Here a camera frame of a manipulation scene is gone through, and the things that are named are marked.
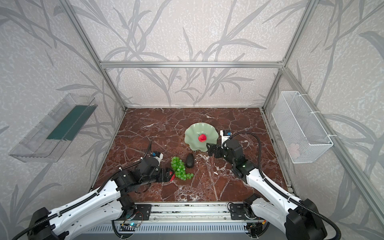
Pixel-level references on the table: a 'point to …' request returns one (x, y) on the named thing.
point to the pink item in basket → (294, 149)
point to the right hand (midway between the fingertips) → (214, 139)
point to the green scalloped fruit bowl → (192, 132)
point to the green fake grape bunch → (178, 166)
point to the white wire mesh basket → (304, 138)
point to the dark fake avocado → (190, 160)
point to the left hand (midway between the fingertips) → (170, 168)
